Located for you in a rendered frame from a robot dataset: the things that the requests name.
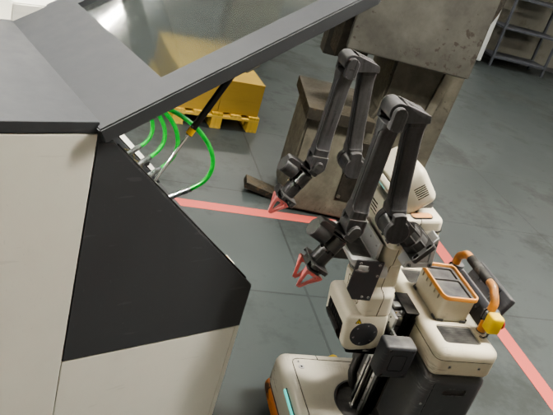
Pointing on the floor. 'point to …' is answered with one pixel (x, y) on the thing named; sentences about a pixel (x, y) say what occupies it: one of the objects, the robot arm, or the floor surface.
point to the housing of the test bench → (38, 219)
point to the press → (388, 82)
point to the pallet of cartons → (230, 103)
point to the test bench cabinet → (148, 378)
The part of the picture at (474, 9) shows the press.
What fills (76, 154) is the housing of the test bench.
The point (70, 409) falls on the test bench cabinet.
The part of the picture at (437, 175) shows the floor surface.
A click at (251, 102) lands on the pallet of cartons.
